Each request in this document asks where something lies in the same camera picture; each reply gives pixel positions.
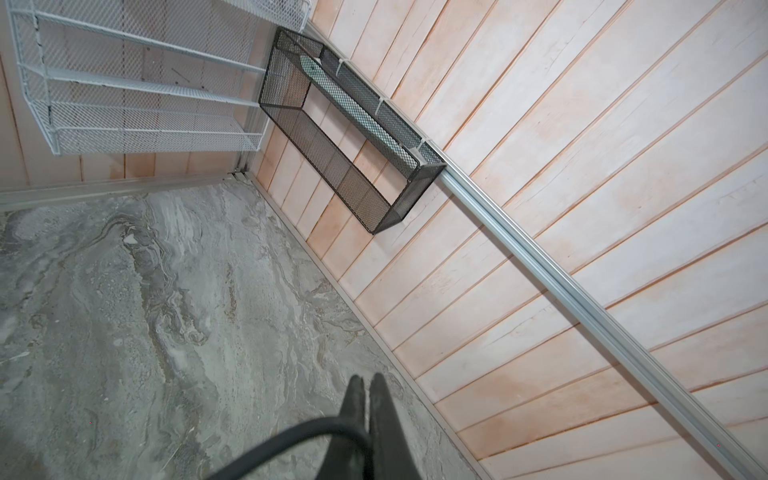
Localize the black wire mesh basket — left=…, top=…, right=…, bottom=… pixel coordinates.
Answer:
left=259, top=27, right=446, bottom=234

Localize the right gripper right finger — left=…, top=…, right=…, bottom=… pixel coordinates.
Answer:
left=367, top=373, right=421, bottom=480

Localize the aluminium wall frame rail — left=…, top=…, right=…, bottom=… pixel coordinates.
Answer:
left=308, top=1, right=767, bottom=479

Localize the black headphone cable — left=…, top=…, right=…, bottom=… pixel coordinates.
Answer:
left=203, top=416, right=376, bottom=480

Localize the white wire mesh shelf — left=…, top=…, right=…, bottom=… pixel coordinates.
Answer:
left=5, top=1, right=315, bottom=156

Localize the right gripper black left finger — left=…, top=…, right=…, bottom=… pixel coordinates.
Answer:
left=316, top=375, right=366, bottom=479

